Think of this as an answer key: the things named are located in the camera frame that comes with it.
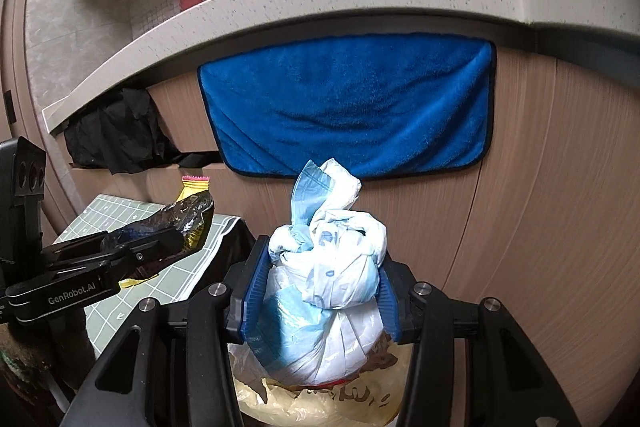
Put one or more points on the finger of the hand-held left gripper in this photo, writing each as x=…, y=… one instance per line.
x=150, y=258
x=150, y=238

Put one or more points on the grey-green grid tablecloth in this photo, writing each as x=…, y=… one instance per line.
x=165, y=287

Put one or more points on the yellow foil snack wrapper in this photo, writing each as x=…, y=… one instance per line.
x=192, y=207

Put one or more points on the white blue plastic bag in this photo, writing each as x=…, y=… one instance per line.
x=330, y=267

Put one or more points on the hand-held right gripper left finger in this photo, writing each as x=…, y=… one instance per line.
x=255, y=292

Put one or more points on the black wall socket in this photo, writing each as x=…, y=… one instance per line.
x=9, y=107

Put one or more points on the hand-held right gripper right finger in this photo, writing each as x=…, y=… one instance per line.
x=389, y=307

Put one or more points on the brown printed paper bag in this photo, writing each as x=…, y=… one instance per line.
x=382, y=354

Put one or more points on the black cloth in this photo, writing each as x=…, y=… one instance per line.
x=120, y=137

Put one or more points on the blue towel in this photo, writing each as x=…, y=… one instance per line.
x=350, y=107

